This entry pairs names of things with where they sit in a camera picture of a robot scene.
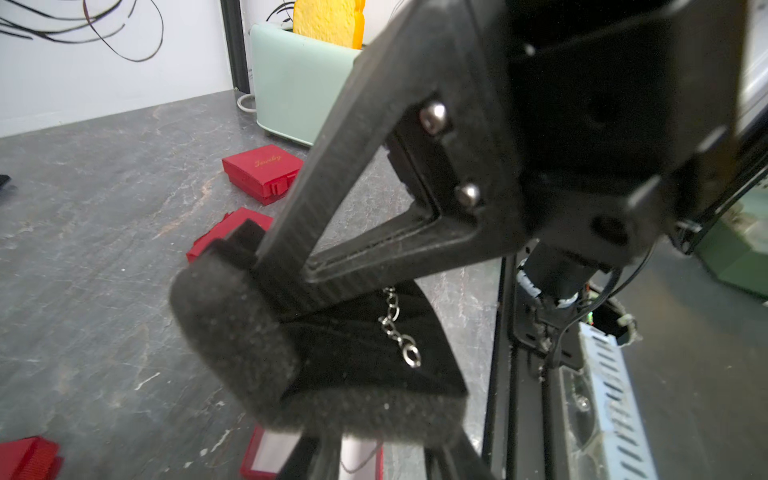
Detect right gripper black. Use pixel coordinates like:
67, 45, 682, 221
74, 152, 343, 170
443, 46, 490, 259
509, 1, 748, 267

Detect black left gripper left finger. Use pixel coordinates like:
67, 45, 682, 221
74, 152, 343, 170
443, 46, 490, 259
276, 436, 342, 480

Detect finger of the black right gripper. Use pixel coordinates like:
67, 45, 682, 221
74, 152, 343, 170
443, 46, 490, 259
253, 1, 528, 300

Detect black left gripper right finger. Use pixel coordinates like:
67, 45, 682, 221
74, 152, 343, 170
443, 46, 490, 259
424, 432, 495, 480

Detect red jewelry box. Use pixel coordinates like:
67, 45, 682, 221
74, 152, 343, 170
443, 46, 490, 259
239, 422, 385, 480
0, 436, 63, 480

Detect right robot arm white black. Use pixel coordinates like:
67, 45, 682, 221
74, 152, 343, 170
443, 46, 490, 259
253, 1, 748, 312

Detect yellow toast slice front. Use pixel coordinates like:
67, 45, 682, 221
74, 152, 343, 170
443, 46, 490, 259
293, 0, 366, 50

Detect mint green toaster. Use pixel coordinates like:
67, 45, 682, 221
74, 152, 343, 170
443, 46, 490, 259
237, 23, 360, 146

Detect white slotted cable duct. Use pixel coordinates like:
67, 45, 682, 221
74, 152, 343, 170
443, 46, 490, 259
560, 324, 658, 480

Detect black vertical frame post right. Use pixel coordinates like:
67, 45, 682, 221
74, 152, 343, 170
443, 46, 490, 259
220, 0, 250, 94

